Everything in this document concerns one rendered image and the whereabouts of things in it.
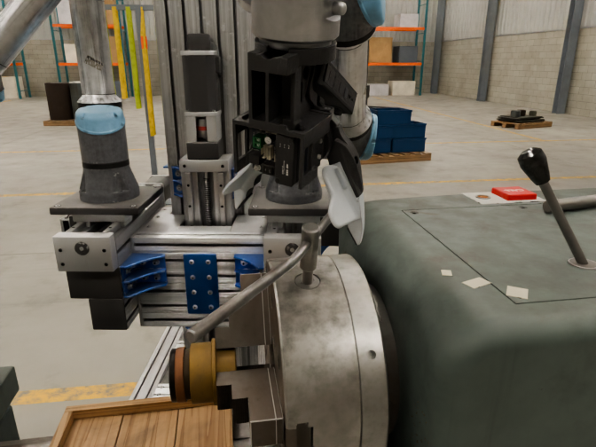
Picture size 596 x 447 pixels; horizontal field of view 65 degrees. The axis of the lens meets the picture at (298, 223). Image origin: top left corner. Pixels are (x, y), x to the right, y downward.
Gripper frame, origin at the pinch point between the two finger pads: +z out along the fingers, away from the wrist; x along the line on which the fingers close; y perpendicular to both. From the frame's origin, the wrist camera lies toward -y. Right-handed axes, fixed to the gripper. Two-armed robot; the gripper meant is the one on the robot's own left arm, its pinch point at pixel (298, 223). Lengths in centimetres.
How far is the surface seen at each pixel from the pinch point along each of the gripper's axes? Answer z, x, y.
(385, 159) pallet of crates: 276, -146, -628
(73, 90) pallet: 337, -967, -749
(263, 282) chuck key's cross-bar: 2.1, 0.5, 8.6
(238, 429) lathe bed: 51, -12, -3
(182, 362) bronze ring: 23.0, -13.4, 7.0
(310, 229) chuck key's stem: 2.4, 0.3, -3.0
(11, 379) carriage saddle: 50, -57, 9
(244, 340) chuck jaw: 22.4, -7.7, -0.1
